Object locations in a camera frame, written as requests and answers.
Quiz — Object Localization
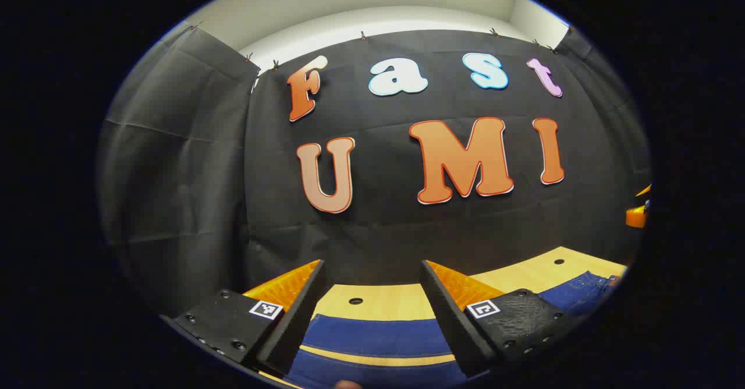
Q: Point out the blue denim jeans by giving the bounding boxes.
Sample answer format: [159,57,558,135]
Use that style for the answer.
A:
[284,270,623,389]

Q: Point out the black backdrop cloth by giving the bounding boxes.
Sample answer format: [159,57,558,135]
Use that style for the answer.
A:
[96,25,652,320]

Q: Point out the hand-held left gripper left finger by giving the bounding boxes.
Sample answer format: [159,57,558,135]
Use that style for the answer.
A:
[166,259,328,378]

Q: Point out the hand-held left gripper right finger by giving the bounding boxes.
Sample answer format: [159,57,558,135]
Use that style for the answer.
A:
[419,259,587,380]

